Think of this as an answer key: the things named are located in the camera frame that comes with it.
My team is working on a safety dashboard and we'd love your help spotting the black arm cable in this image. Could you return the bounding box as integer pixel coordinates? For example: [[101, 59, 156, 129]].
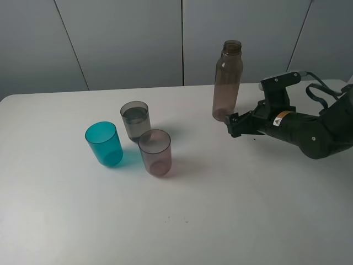
[[304, 71, 353, 110]]

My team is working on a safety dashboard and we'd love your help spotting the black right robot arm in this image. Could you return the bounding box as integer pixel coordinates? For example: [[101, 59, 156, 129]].
[[243, 83, 352, 160]]

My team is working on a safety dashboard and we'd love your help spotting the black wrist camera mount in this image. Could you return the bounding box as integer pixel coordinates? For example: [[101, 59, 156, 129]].
[[259, 71, 308, 113]]

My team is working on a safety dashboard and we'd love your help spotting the brown translucent plastic bottle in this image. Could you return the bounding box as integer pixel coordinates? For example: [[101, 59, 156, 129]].
[[212, 40, 243, 122]]

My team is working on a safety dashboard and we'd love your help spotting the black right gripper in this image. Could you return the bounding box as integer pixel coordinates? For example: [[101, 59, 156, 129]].
[[224, 100, 296, 137]]

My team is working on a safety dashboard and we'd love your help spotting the teal translucent plastic cup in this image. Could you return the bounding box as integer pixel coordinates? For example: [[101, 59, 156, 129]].
[[85, 121, 124, 167]]

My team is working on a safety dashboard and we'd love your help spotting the pink translucent plastic cup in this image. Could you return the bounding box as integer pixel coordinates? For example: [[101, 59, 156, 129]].
[[138, 129, 172, 177]]

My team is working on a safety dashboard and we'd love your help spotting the grey translucent plastic cup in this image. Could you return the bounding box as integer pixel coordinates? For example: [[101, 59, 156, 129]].
[[120, 101, 151, 143]]

